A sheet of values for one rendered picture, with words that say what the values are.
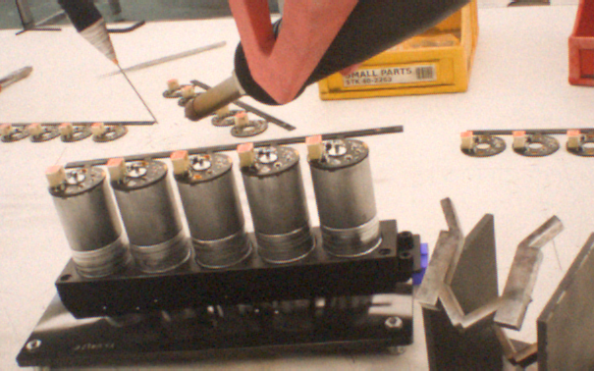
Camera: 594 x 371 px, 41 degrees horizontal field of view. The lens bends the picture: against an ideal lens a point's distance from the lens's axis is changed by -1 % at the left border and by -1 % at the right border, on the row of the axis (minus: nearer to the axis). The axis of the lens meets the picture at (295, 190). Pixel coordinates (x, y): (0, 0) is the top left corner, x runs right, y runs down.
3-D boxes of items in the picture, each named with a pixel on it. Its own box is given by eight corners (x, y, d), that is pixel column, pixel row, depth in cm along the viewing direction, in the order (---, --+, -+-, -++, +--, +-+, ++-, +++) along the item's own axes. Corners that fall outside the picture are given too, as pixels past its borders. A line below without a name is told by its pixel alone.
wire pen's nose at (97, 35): (106, 61, 30) (82, 27, 30) (129, 47, 30) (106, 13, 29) (97, 70, 29) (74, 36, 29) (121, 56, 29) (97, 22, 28)
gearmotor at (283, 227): (315, 277, 33) (295, 168, 31) (258, 282, 34) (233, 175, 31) (321, 245, 35) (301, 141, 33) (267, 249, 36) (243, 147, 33)
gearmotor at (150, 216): (188, 287, 34) (157, 183, 32) (134, 291, 35) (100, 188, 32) (199, 255, 36) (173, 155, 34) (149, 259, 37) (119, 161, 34)
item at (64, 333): (413, 253, 36) (410, 232, 35) (415, 360, 29) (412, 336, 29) (82, 280, 39) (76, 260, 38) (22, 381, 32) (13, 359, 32)
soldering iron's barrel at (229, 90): (185, 137, 30) (260, 98, 24) (167, 99, 29) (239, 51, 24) (217, 124, 30) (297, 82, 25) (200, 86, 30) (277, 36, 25)
